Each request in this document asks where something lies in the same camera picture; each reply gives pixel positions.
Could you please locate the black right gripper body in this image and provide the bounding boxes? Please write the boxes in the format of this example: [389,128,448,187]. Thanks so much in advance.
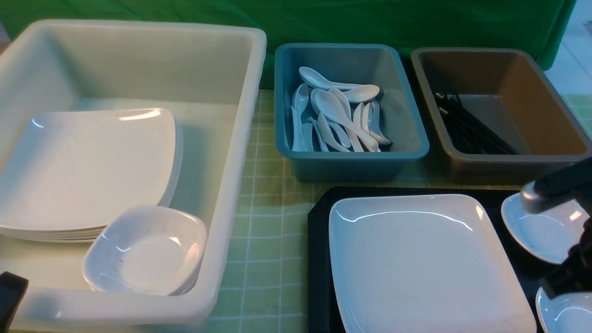
[539,226,592,299]

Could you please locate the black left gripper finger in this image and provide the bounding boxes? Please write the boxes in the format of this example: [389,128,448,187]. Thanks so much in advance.
[0,272,29,333]

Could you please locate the white small bowl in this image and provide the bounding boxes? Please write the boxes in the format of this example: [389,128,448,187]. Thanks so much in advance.
[535,288,592,333]
[501,193,590,264]

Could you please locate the large white rice plate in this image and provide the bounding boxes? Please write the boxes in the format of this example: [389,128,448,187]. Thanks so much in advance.
[328,194,537,333]

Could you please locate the white ceramic soup spoon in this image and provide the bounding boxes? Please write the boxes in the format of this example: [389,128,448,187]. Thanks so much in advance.
[314,90,379,152]

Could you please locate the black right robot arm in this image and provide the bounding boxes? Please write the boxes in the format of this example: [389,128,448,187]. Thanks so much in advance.
[520,157,592,300]

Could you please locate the stack of white square plates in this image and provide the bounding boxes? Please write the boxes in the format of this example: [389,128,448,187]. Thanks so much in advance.
[1,108,183,242]

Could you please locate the stack of white small bowls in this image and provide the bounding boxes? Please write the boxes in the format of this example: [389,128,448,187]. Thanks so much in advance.
[82,206,208,296]

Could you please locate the black chopsticks in brown bin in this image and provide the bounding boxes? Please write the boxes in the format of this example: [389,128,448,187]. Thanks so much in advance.
[432,92,519,155]

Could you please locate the brown plastic bin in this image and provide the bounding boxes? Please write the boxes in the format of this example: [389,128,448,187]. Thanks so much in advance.
[411,47,591,185]

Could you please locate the white spoon far right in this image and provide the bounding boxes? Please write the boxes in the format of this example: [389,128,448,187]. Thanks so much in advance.
[368,99,391,145]

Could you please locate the green backdrop cloth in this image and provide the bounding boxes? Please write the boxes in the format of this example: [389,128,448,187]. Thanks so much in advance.
[0,0,575,89]

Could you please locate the black serving tray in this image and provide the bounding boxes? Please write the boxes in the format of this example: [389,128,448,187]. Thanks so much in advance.
[308,187,553,333]

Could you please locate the green checkered tablecloth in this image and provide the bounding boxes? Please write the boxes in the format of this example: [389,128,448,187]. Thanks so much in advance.
[203,89,592,333]

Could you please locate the white spoon centre of bin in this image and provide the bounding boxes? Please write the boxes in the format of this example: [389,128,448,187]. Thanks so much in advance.
[328,89,364,152]

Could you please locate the white spoon of bin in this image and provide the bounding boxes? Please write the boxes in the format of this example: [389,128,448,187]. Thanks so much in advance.
[298,66,362,91]
[328,89,364,152]

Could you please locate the white spoon right of centre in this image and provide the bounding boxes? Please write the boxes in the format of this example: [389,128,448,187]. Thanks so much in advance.
[351,103,380,152]

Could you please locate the white spoon sideways in bin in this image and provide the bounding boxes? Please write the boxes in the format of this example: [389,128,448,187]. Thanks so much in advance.
[343,85,380,104]

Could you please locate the teal plastic bin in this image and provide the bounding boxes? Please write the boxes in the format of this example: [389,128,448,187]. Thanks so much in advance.
[274,43,430,183]

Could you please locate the large white plastic tub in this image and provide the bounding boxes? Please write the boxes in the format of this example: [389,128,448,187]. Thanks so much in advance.
[1,19,266,333]

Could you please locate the white spoon far left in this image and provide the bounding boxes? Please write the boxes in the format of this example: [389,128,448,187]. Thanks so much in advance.
[291,83,309,151]

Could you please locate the white spoon top of bin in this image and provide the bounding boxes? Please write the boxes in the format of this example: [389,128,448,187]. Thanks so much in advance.
[298,66,362,91]

